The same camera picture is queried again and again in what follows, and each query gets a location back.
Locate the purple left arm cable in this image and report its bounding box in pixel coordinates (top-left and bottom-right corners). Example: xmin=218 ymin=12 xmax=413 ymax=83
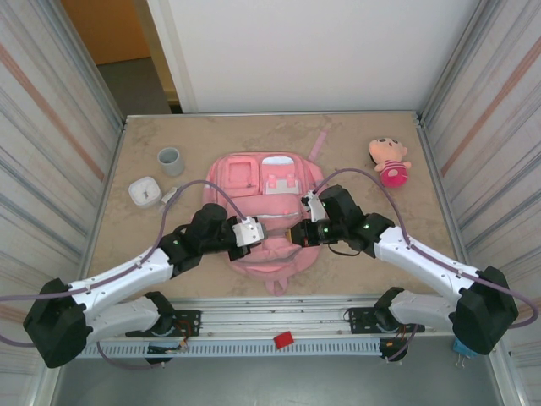
xmin=0 ymin=180 xmax=250 ymax=372

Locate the slotted grey cable tray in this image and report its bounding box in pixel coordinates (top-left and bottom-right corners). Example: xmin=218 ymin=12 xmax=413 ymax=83
xmin=78 ymin=340 xmax=381 ymax=359

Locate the pink plush doll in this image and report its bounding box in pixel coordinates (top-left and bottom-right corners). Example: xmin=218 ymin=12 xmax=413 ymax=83
xmin=368 ymin=137 xmax=413 ymax=189

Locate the aluminium mounting rail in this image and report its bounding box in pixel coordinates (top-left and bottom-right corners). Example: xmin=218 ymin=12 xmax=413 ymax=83
xmin=84 ymin=295 xmax=506 ymax=339

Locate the pink student backpack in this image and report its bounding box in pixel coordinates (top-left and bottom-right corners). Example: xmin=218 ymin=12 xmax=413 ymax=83
xmin=201 ymin=129 xmax=330 ymax=296

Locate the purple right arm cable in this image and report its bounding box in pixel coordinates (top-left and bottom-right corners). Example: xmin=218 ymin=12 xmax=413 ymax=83
xmin=312 ymin=167 xmax=537 ymax=364

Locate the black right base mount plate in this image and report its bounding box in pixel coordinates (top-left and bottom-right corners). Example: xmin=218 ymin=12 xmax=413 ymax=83
xmin=348 ymin=306 xmax=426 ymax=335

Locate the blue binder clip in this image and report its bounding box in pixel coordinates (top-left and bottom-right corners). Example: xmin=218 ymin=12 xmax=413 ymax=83
xmin=454 ymin=344 xmax=473 ymax=370

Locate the white door frame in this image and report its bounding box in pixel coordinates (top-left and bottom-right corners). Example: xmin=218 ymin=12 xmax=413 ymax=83
xmin=146 ymin=0 xmax=199 ymax=114

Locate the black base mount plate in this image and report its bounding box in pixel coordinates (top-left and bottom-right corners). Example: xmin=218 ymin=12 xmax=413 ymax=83
xmin=348 ymin=306 xmax=426 ymax=335
xmin=171 ymin=310 xmax=202 ymax=337

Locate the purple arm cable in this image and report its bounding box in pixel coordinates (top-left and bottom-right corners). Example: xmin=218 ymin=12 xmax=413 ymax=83
xmin=0 ymin=180 xmax=250 ymax=372
xmin=312 ymin=167 xmax=537 ymax=364

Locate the tan wooden door edge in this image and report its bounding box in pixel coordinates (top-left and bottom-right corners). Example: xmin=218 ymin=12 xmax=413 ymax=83
xmin=128 ymin=0 xmax=181 ymax=105

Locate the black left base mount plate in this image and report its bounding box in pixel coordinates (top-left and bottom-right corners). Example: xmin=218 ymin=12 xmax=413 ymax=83
xmin=171 ymin=310 xmax=202 ymax=337

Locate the white square box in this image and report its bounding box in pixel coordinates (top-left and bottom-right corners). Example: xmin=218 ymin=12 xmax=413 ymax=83
xmin=128 ymin=176 xmax=162 ymax=207

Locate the grey plastic cup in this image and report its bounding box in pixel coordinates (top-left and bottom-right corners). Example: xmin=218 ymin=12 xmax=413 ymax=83
xmin=156 ymin=146 xmax=185 ymax=178

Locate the aluminium frame post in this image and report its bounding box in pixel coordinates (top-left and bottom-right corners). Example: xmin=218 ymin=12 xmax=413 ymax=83
xmin=54 ymin=0 xmax=128 ymax=128
xmin=416 ymin=0 xmax=500 ymax=128

